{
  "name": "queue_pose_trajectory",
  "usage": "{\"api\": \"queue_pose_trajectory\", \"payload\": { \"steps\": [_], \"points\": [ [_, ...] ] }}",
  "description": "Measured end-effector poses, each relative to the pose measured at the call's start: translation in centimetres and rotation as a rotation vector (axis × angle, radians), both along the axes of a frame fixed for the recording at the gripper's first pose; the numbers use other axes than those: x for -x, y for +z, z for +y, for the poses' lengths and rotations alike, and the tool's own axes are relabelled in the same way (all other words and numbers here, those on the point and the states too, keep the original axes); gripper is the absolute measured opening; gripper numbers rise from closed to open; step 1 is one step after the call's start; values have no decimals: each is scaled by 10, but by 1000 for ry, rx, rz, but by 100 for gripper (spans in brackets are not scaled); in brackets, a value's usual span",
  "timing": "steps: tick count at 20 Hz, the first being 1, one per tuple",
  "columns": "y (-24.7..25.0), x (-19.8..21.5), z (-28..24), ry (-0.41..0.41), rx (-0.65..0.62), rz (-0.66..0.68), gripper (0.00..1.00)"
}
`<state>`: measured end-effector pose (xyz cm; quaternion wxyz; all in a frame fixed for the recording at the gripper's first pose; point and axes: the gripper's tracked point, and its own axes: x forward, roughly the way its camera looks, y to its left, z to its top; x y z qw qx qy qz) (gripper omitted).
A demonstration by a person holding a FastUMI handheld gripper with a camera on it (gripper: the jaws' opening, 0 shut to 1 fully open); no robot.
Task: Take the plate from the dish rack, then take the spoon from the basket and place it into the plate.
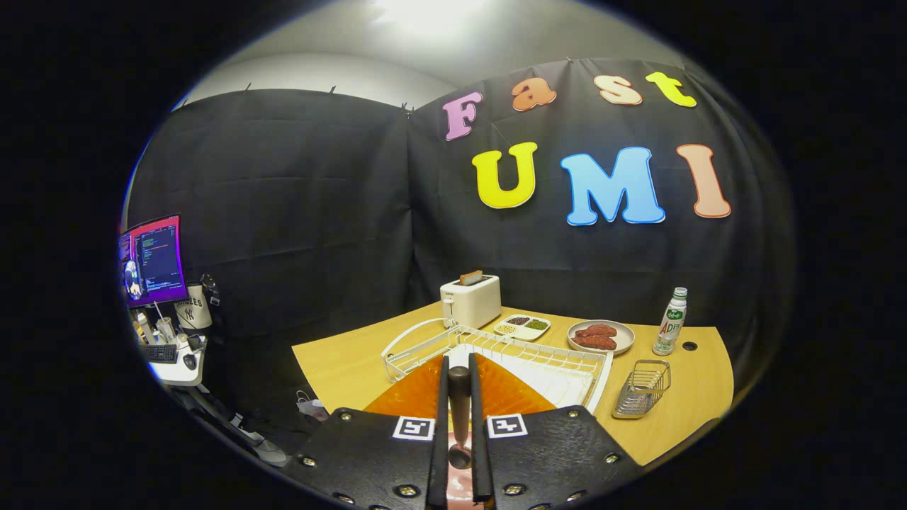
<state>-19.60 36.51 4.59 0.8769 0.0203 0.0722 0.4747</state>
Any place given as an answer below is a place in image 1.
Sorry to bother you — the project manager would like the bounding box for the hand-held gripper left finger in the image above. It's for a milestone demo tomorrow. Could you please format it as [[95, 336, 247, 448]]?
[[283, 354, 451, 510]]

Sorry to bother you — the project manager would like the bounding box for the computer monitor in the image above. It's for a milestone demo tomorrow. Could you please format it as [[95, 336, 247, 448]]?
[[118, 215, 189, 307]]

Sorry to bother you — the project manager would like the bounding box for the grey stand base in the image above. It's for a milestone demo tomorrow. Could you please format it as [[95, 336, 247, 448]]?
[[170, 386, 289, 468]]

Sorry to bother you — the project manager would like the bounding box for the white green drink bottle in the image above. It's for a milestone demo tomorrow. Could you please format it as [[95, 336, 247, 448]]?
[[652, 287, 688, 356]]

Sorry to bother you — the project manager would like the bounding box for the pink plate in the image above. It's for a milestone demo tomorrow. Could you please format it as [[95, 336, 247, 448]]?
[[445, 453, 477, 510]]

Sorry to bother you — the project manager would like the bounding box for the wooden handled metal spoon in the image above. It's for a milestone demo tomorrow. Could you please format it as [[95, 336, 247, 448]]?
[[446, 365, 474, 470]]

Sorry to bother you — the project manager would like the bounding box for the small white bag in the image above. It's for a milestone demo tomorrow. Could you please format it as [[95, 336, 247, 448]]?
[[296, 391, 330, 422]]

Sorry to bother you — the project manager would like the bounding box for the white side desk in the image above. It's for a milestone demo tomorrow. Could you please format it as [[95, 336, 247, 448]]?
[[145, 333, 208, 387]]

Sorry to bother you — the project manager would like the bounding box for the grey round plate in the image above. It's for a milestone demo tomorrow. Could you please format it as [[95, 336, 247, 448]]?
[[567, 320, 636, 356]]

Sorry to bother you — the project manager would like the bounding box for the metal wire basket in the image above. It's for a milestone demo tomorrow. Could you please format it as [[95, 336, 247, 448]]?
[[612, 359, 672, 420]]

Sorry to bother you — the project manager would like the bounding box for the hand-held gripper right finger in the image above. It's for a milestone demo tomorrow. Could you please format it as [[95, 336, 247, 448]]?
[[468, 353, 624, 510]]

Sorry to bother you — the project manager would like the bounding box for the white wire dish rack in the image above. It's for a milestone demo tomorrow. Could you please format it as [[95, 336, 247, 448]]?
[[381, 318, 614, 415]]

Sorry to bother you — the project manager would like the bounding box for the white divided bean dish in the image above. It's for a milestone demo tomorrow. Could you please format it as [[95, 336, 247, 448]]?
[[493, 314, 551, 341]]

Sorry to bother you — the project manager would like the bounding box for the black backdrop cloth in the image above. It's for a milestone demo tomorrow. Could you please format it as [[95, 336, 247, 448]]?
[[124, 57, 798, 454]]

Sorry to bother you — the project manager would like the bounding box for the white toaster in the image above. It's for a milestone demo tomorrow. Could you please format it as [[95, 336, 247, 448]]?
[[440, 275, 502, 330]]

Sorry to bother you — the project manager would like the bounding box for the white printed cap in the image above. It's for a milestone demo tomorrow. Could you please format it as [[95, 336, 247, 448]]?
[[174, 285, 213, 330]]

